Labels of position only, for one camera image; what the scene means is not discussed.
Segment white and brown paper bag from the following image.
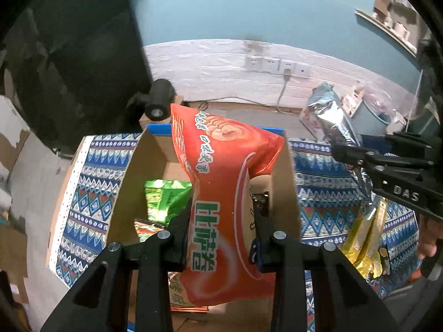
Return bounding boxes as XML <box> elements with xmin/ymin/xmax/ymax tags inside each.
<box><xmin>342</xmin><ymin>81</ymin><xmax>366</xmax><ymax>115</ymax></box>

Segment orange striped snack packet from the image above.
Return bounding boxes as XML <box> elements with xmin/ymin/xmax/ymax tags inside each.
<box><xmin>133</xmin><ymin>217</ymin><xmax>167</xmax><ymax>247</ymax></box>

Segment person's right hand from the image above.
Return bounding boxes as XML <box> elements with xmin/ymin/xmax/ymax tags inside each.
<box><xmin>417</xmin><ymin>216</ymin><xmax>439</xmax><ymax>261</ymax></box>

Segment black fabric panel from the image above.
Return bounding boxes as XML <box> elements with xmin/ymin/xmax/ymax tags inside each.
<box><xmin>0</xmin><ymin>0</ymin><xmax>153</xmax><ymax>154</ymax></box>

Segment silver foil snack bag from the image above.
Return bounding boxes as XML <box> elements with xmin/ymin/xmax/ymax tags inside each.
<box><xmin>306</xmin><ymin>82</ymin><xmax>376</xmax><ymax>209</ymax></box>

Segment grey plug and cable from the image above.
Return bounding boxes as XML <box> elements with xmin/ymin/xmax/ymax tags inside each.
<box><xmin>276</xmin><ymin>69</ymin><xmax>294</xmax><ymax>112</ymax></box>

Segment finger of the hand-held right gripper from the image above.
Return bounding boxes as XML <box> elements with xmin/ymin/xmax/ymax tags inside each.
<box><xmin>330</xmin><ymin>143</ymin><xmax>382</xmax><ymax>171</ymax></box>
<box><xmin>359</xmin><ymin>132</ymin><xmax>437</xmax><ymax>153</ymax></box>

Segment light blue trash bin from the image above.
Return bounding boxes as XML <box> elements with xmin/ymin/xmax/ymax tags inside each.
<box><xmin>352</xmin><ymin>100</ymin><xmax>392</xmax><ymax>136</ymax></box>

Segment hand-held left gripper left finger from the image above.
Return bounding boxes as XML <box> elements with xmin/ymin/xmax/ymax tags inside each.
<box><xmin>41</xmin><ymin>211</ymin><xmax>193</xmax><ymax>332</ymax></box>

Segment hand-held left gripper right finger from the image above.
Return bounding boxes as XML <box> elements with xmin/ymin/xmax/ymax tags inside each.
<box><xmin>249</xmin><ymin>195</ymin><xmax>398</xmax><ymax>332</ymax></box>

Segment large red-orange snack bag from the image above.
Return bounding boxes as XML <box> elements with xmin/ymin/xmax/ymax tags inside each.
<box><xmin>169</xmin><ymin>103</ymin><xmax>286</xmax><ymax>307</ymax></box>

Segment blue patterned tablecloth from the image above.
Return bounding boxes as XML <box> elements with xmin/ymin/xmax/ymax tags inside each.
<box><xmin>48</xmin><ymin>134</ymin><xmax>422</xmax><ymax>300</ymax></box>

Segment white electric kettle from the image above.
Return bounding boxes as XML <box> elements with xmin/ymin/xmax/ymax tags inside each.
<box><xmin>390</xmin><ymin>110</ymin><xmax>408</xmax><ymax>134</ymax></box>

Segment blue-edged cardboard box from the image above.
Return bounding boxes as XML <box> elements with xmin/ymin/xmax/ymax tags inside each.
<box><xmin>107</xmin><ymin>124</ymin><xmax>302</xmax><ymax>332</ymax></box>

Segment torn cardboard sheet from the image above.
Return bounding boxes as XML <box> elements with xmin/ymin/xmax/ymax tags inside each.
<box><xmin>0</xmin><ymin>95</ymin><xmax>30</xmax><ymax>181</ymax></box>

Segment yellow snack bag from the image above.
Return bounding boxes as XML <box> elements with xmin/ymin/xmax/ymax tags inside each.
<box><xmin>341</xmin><ymin>196</ymin><xmax>389</xmax><ymax>279</ymax></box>

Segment white wall shelf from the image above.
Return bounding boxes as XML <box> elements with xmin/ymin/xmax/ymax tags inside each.
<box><xmin>354</xmin><ymin>7</ymin><xmax>420</xmax><ymax>58</ymax></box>

